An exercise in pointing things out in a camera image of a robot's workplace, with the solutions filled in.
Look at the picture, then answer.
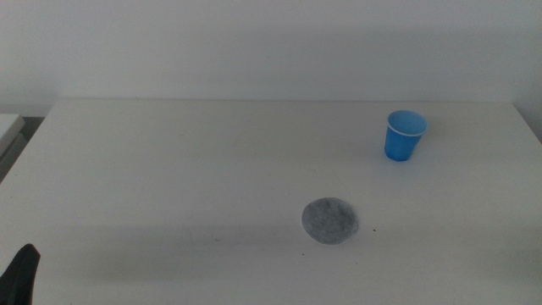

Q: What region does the blue plastic cup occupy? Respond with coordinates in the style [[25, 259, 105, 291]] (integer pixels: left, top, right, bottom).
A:
[[384, 109, 429, 163]]

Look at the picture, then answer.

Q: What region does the grey round cup mat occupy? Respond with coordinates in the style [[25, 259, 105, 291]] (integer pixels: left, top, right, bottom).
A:
[[301, 197, 360, 246]]

